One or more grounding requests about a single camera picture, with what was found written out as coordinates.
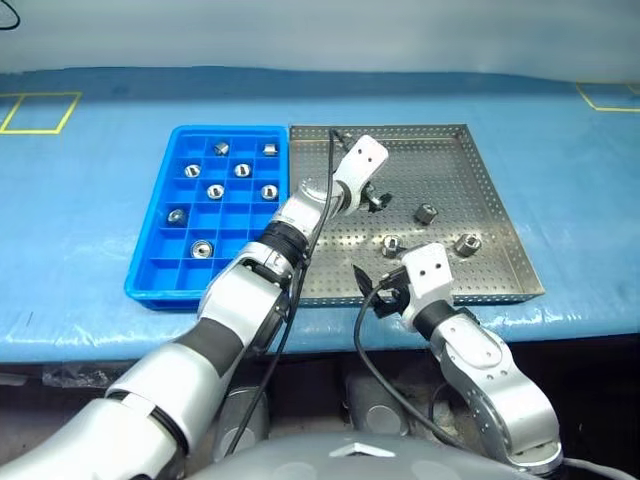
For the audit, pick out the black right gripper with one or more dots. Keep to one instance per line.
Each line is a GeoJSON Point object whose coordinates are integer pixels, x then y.
{"type": "Point", "coordinates": [396, 295]}

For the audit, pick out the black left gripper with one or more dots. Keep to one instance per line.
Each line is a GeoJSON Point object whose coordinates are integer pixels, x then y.
{"type": "Point", "coordinates": [368, 196]}

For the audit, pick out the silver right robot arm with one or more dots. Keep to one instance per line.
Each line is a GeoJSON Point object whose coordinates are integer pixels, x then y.
{"type": "Point", "coordinates": [490, 370]}

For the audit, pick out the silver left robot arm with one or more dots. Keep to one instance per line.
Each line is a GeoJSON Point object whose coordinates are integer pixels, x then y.
{"type": "Point", "coordinates": [165, 380]}

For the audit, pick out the perforated steel tray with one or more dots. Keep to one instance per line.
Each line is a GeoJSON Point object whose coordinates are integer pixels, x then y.
{"type": "Point", "coordinates": [450, 165]}

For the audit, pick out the blue compartment tray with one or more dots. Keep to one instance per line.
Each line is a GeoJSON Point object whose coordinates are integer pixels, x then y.
{"type": "Point", "coordinates": [165, 280]}

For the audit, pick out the metal nut lower left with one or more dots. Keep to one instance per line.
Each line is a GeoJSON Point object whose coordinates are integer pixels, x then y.
{"type": "Point", "coordinates": [391, 245]}

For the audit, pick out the metal nut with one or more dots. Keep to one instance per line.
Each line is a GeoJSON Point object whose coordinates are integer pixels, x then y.
{"type": "Point", "coordinates": [391, 245]}
{"type": "Point", "coordinates": [426, 213]}
{"type": "Point", "coordinates": [467, 244]}

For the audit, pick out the metal nut upper centre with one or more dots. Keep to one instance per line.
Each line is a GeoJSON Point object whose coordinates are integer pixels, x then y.
{"type": "Point", "coordinates": [426, 213]}

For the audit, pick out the metal nut lower right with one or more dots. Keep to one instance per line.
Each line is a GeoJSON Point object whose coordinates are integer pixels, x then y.
{"type": "Point", "coordinates": [467, 244]}

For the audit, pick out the metal roller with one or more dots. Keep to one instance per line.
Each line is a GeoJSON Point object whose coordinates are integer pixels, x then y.
{"type": "Point", "coordinates": [270, 149]}
{"type": "Point", "coordinates": [215, 191]}
{"type": "Point", "coordinates": [202, 248]}
{"type": "Point", "coordinates": [221, 148]}
{"type": "Point", "coordinates": [176, 216]}
{"type": "Point", "coordinates": [242, 170]}
{"type": "Point", "coordinates": [192, 171]}
{"type": "Point", "coordinates": [269, 191]}

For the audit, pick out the grey rounded housing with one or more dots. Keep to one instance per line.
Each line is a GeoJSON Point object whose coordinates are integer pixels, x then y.
{"type": "Point", "coordinates": [245, 415]}
{"type": "Point", "coordinates": [380, 410]}

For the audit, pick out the silver robot torso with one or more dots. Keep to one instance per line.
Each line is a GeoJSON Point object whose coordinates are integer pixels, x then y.
{"type": "Point", "coordinates": [300, 460]}

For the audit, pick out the yellow tape square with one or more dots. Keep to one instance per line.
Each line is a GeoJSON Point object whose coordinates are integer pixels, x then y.
{"type": "Point", "coordinates": [586, 97]}
{"type": "Point", "coordinates": [66, 115]}

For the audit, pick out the blue plastic table cover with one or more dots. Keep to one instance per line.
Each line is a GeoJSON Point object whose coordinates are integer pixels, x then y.
{"type": "Point", "coordinates": [100, 225]}

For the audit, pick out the crumpled clear plastic sheet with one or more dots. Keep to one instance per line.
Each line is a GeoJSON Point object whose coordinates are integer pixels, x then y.
{"type": "Point", "coordinates": [75, 376]}

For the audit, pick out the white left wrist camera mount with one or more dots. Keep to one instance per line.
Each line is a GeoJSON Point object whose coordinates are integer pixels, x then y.
{"type": "Point", "coordinates": [361, 160]}

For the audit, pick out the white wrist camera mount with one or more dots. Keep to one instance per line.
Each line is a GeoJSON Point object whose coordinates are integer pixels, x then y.
{"type": "Point", "coordinates": [361, 160]}
{"type": "Point", "coordinates": [427, 272]}

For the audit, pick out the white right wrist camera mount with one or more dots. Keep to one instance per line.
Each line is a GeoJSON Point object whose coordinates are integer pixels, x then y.
{"type": "Point", "coordinates": [427, 272]}

